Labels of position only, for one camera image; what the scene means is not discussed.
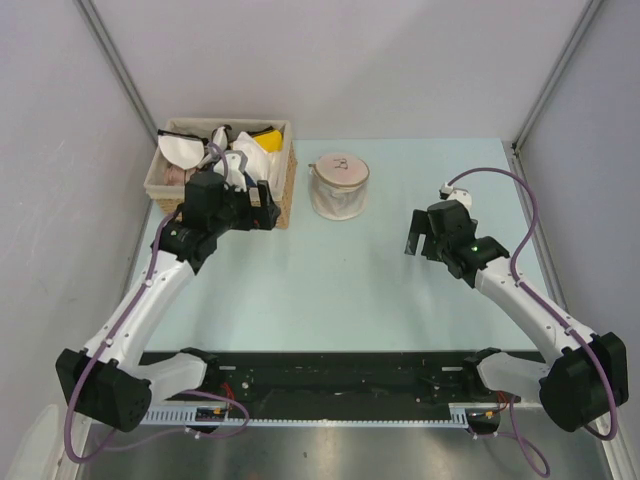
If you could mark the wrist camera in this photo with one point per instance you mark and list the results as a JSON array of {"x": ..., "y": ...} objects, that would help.
[
  {"x": 449, "y": 192},
  {"x": 232, "y": 168}
]

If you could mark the white mesh laundry bag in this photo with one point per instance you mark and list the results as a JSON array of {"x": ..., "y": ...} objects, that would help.
[{"x": 338, "y": 186}]

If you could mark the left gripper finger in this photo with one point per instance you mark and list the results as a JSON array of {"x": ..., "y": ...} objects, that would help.
[
  {"x": 265, "y": 217},
  {"x": 264, "y": 192}
]

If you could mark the white bra black trim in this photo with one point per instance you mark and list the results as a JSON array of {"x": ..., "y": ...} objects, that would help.
[{"x": 185, "y": 151}]

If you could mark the white slotted cable duct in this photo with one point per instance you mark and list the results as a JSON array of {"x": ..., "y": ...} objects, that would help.
[{"x": 217, "y": 415}]

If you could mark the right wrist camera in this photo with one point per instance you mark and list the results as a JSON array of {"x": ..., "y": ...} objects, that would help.
[{"x": 449, "y": 192}]

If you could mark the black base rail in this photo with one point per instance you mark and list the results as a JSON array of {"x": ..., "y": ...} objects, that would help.
[{"x": 349, "y": 385}]

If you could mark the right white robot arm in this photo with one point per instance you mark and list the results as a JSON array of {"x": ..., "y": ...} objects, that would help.
[{"x": 581, "y": 376}]

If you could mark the yellow bra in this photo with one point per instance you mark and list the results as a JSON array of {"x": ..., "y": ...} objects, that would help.
[{"x": 271, "y": 141}]

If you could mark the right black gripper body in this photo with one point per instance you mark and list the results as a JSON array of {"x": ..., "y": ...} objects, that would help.
[{"x": 473, "y": 223}]

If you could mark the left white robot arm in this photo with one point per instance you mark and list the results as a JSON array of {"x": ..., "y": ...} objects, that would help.
[{"x": 105, "y": 380}]

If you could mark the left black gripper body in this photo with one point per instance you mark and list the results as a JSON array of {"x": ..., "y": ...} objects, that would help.
[{"x": 235, "y": 214}]

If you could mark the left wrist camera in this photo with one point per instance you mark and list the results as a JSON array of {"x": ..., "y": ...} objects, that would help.
[{"x": 232, "y": 168}]

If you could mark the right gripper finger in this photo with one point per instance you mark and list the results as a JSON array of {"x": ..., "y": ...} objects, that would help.
[
  {"x": 432, "y": 248},
  {"x": 419, "y": 226}
]

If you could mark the pink beige bra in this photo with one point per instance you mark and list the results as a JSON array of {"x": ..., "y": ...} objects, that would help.
[{"x": 176, "y": 176}]

